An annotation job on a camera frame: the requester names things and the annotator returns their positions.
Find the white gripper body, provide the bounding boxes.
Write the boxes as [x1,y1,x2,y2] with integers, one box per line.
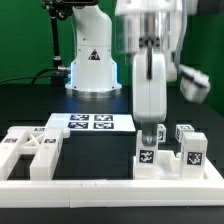
[131,49,212,125]

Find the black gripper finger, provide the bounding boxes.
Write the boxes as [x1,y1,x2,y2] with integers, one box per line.
[141,122,158,146]

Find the white chair seat part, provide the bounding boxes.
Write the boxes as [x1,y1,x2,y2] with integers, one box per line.
[132,149,188,181]

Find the white chair backrest part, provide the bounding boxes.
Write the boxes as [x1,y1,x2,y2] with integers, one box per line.
[0,126,70,181]

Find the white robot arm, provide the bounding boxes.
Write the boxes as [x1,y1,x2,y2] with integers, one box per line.
[66,0,224,146]

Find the white U-shaped obstacle fence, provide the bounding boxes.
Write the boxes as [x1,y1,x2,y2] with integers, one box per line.
[0,161,224,208]

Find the grey braided cable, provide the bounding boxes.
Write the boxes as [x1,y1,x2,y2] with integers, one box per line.
[171,0,190,68]

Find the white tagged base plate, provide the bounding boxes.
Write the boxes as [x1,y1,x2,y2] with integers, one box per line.
[46,113,135,132]

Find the black cable on table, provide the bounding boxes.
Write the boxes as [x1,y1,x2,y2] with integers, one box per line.
[0,66,72,86]

